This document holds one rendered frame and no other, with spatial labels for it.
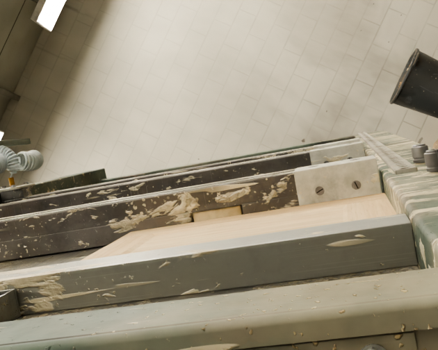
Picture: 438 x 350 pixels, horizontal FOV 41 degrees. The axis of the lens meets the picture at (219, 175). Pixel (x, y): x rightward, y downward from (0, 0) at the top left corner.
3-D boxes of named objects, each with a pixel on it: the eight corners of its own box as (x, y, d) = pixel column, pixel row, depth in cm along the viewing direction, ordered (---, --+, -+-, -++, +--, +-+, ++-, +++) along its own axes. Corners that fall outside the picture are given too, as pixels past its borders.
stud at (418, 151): (431, 162, 88) (428, 143, 88) (414, 165, 89) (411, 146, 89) (429, 161, 91) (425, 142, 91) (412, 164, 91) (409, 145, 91)
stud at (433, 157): (448, 171, 75) (444, 148, 74) (428, 174, 75) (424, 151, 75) (445, 169, 77) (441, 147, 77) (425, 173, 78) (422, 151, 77)
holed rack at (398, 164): (418, 171, 81) (417, 167, 81) (395, 174, 82) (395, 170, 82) (365, 132, 242) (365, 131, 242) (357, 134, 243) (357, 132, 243)
